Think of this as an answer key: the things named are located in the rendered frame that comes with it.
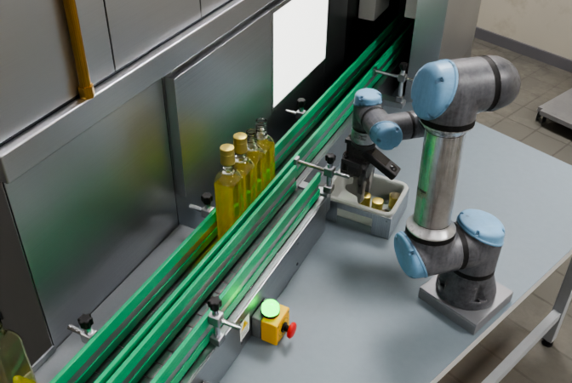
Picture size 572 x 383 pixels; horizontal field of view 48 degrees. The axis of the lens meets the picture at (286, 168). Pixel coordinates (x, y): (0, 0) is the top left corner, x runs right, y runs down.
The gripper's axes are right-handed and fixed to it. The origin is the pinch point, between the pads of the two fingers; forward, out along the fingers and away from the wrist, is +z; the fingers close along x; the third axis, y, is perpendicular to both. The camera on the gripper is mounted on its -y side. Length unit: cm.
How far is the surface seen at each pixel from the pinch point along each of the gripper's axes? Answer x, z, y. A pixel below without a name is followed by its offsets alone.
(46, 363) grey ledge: 95, -8, 33
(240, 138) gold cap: 37, -36, 20
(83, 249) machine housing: 77, -25, 35
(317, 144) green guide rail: -4.3, -10.6, 18.4
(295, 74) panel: -20.6, -23.1, 35.1
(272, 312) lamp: 57, -4, 0
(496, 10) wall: -319, 57, 25
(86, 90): 70, -61, 33
